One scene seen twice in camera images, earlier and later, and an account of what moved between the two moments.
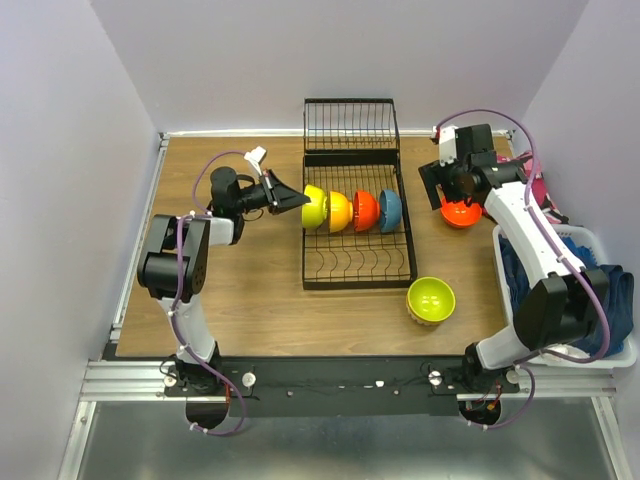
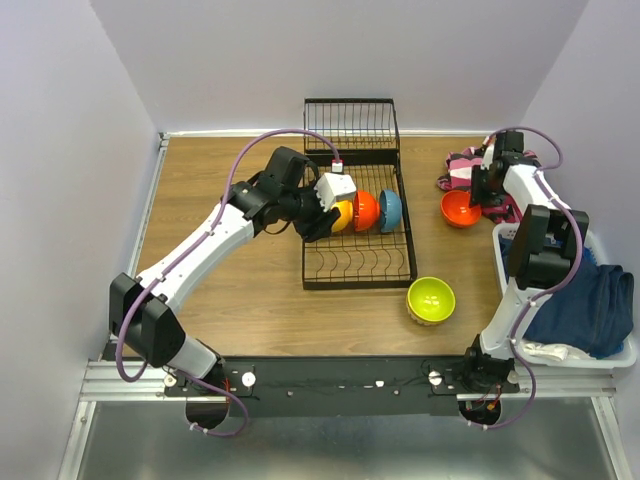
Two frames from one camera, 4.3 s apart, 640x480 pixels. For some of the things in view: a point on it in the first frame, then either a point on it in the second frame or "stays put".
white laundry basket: (588, 237) stays put
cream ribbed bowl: (424, 322) stays put
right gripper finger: (432, 175) to (478, 186)
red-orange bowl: (366, 211) stays put
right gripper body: (452, 185) to (494, 195)
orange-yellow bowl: (340, 212) stays put
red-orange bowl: (458, 214) stays put
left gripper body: (268, 190) to (308, 213)
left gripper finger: (283, 191) to (327, 226)
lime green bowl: (431, 299) stays put
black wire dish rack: (352, 145) stays put
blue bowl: (390, 210) stays put
